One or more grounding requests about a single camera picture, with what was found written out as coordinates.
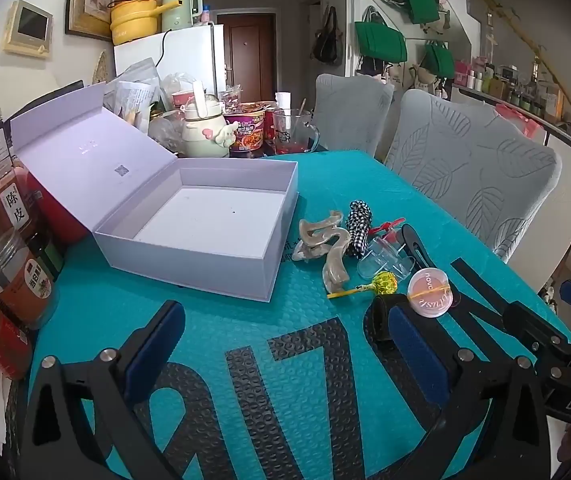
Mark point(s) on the yellow cooking pot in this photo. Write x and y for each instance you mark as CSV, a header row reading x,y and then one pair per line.
x,y
135,22

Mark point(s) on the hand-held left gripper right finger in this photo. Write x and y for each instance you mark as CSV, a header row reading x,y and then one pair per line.
x,y
415,355

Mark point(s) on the folded newspaper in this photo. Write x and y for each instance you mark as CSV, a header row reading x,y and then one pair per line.
x,y
135,100

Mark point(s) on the cream wall control panel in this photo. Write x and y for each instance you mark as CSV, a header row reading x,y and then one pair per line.
x,y
27,27

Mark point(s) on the small red hair clip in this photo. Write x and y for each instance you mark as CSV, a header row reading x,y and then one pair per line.
x,y
388,225

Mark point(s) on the bamboo pole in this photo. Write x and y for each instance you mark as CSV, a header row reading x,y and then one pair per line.
x,y
530,42

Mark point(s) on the cream bottle with dog figure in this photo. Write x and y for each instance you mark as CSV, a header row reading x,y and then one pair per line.
x,y
203,132

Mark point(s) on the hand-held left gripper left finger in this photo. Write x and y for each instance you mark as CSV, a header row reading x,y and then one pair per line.
x,y
155,352

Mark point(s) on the gold framed picture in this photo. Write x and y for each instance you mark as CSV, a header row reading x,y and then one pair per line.
x,y
92,0

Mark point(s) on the black elastic hair band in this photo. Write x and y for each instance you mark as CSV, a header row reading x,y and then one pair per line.
x,y
379,317

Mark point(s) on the black flat case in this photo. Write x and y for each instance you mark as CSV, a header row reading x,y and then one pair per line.
x,y
47,100

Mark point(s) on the beige hair claw clip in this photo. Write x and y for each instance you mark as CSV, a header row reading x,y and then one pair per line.
x,y
333,255

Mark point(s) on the teal bubble mat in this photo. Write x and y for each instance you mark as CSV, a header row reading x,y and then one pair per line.
x,y
285,320

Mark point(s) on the brown door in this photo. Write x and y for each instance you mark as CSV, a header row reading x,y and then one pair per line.
x,y
248,55

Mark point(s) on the black white checked scrunchie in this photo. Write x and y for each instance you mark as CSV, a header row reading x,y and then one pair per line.
x,y
358,225

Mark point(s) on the clear plastic hair clip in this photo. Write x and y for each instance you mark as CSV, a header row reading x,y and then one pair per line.
x,y
385,257

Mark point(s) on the white fridge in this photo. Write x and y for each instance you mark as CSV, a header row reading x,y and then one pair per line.
x,y
185,55

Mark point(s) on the pink round compact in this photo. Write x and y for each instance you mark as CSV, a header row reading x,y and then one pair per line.
x,y
429,292

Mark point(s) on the glass mug with red drink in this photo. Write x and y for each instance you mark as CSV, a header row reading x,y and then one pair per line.
x,y
293,132

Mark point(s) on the white tissue roll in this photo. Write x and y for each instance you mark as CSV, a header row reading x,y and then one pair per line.
x,y
283,100

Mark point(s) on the yellow green lollipop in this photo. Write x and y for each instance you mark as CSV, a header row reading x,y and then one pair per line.
x,y
385,282

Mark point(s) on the black duckbill hair clip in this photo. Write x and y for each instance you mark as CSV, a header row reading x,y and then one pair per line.
x,y
418,247

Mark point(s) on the purple instant noodle bowl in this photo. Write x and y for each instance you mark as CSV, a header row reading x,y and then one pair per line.
x,y
245,132

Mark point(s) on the grey leaf-pattern chair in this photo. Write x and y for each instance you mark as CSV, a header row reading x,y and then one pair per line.
x,y
348,110
470,160

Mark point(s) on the lavender gift box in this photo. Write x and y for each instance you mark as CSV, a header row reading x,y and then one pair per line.
x,y
205,220

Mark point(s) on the black hanging bag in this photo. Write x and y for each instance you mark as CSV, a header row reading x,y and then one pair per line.
x,y
326,42

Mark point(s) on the green tote bag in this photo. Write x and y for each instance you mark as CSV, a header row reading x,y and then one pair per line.
x,y
380,40

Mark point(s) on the woven straw fan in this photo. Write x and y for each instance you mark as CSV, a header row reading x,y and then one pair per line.
x,y
99,67

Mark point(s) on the printed plastic cup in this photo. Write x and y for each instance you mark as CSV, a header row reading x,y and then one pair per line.
x,y
230,96

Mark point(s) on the cream canvas bag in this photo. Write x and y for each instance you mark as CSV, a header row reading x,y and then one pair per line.
x,y
428,79

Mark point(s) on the red drink can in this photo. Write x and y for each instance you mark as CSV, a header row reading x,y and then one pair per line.
x,y
269,127

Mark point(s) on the row of bottles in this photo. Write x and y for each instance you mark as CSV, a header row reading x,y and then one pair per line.
x,y
510,87

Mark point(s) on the green electric kettle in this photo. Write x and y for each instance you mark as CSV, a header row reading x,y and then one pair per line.
x,y
178,10

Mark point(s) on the red box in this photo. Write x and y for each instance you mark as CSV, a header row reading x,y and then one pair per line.
x,y
60,215

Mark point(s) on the pink paper cup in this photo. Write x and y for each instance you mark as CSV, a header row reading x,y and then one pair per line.
x,y
185,99

